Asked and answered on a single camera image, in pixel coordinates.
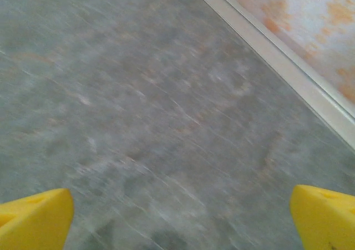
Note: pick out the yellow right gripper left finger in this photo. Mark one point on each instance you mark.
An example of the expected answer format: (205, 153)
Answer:
(33, 223)

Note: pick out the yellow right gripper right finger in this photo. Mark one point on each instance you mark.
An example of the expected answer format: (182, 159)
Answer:
(324, 222)

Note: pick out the long aluminium table rail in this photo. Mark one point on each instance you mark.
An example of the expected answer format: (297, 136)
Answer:
(277, 56)

